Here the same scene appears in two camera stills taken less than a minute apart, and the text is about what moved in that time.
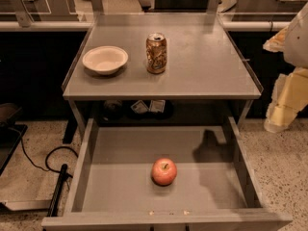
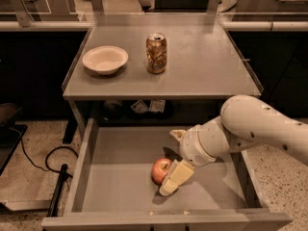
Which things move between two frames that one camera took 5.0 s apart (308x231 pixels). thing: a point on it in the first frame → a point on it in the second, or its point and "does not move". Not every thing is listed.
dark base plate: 11,134 does not move
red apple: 164,171 does not move
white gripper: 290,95 → 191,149
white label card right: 157,106 does not move
